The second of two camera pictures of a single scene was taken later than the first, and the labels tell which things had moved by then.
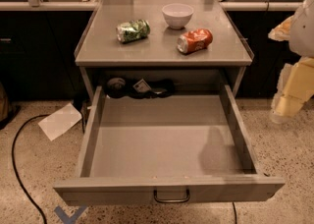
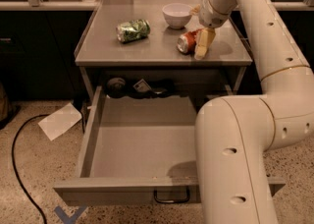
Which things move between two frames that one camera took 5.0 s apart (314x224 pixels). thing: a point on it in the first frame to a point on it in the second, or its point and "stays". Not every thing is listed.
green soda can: (132, 30) stays
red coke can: (194, 40) stays
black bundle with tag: (139, 88) stays
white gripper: (303, 34) to (209, 15)
